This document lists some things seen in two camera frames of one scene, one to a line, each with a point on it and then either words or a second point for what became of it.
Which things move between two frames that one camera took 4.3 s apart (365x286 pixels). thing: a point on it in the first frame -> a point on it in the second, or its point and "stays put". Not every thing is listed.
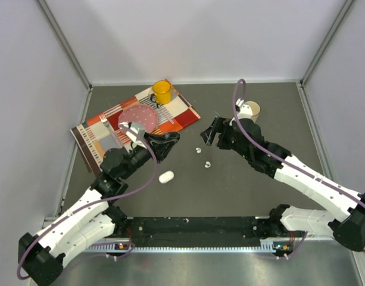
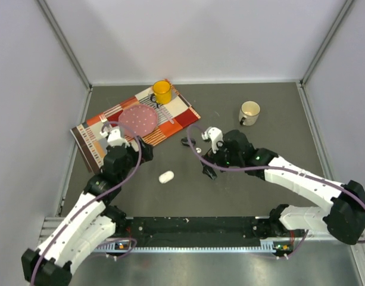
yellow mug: (162, 92) stays put
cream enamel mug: (255, 108) stays put
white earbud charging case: (166, 177) stays put
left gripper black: (159, 145) -> (146, 151)
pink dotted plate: (140, 113) stays put
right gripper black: (220, 125) -> (214, 158)
